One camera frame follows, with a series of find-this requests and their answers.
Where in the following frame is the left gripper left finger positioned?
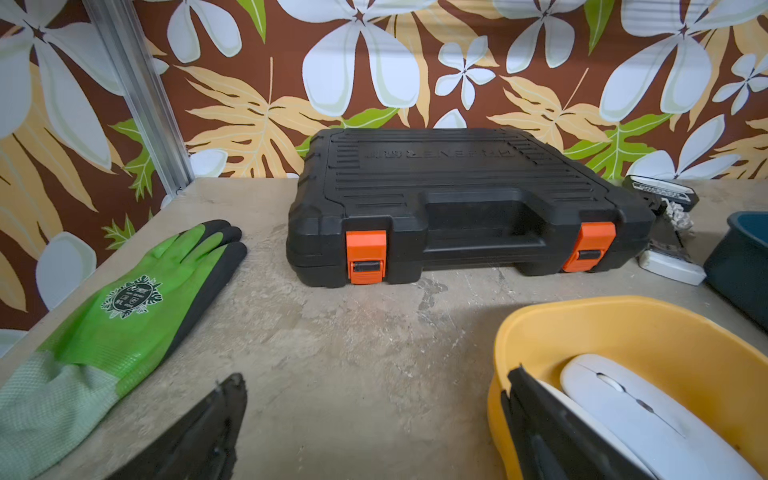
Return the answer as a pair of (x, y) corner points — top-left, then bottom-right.
(110, 373), (248, 479)

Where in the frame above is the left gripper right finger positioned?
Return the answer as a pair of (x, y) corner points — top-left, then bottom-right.
(500, 366), (651, 479)

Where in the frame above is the white mouse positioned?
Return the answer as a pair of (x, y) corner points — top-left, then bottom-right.
(560, 354), (761, 479)
(538, 380), (655, 479)

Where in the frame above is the yellow plastic tray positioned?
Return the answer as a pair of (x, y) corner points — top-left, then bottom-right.
(487, 296), (767, 479)

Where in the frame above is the black bit holder strip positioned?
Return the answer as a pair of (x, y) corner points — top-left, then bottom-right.
(622, 174), (705, 286)

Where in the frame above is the teal plastic tray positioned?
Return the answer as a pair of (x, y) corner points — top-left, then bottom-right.
(704, 211), (768, 330)

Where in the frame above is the green work glove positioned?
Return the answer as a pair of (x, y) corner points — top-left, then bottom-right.
(1, 219), (247, 479)

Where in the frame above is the black tool case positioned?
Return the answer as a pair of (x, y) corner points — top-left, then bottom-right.
(286, 128), (654, 288)

